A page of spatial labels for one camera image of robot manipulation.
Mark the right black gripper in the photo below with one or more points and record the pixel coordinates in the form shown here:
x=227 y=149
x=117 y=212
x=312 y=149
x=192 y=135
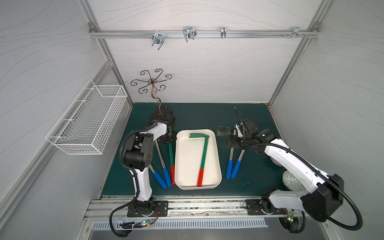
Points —
x=235 y=140

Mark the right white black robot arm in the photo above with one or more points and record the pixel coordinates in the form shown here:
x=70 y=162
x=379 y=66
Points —
x=315 y=192

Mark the green red hoe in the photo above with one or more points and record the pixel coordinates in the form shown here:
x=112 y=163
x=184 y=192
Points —
x=172 y=163
x=204 y=154

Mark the green patterned ceramic bowl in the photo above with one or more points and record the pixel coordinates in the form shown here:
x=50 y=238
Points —
x=291 y=182

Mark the purple ceramic bowl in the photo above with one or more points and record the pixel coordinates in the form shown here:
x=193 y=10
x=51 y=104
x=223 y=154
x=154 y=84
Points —
x=275 y=162

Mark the green table mat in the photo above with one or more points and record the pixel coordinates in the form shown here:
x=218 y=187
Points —
x=257 y=173

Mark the white wire basket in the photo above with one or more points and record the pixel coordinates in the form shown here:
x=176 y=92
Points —
x=85 y=127

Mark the black mounting plate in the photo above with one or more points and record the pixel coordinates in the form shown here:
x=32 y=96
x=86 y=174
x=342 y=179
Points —
x=259 y=207
x=160 y=207

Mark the left metal u-bolt clamp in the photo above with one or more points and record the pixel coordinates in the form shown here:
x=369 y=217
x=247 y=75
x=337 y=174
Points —
x=158 y=39

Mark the horizontal aluminium rail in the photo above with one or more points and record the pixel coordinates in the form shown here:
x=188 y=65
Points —
x=201 y=34

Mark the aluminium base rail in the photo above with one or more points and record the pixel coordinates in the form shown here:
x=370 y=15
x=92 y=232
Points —
x=181 y=207

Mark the bronze scroll jewelry stand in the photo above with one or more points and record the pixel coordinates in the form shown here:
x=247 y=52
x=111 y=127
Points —
x=154 y=85

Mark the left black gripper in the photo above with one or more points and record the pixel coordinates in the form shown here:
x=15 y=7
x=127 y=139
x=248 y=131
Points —
x=167 y=137

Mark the double metal u-bolt clamp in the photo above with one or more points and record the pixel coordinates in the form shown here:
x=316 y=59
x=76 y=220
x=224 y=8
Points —
x=189 y=33

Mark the white plastic storage tray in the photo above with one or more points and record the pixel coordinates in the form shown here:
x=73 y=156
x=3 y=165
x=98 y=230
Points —
x=188 y=158

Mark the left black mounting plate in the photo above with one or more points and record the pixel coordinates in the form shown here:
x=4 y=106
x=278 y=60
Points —
x=160 y=207

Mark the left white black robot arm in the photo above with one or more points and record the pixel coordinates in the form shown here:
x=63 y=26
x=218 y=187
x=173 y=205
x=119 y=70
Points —
x=136 y=154

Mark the small metal clamp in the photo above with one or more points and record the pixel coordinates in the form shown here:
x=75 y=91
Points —
x=223 y=32

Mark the right metal bolt clamp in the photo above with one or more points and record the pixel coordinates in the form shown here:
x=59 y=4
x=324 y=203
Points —
x=296 y=34

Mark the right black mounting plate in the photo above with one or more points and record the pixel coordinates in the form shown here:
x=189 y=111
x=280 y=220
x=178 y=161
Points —
x=259 y=207

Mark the white slotted cable duct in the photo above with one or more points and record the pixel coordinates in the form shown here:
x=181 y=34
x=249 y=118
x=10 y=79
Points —
x=186 y=224

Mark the steel blue hoe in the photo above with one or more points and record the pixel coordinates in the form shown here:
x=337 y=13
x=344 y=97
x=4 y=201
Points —
x=237 y=165
x=158 y=177
x=230 y=165
x=165 y=170

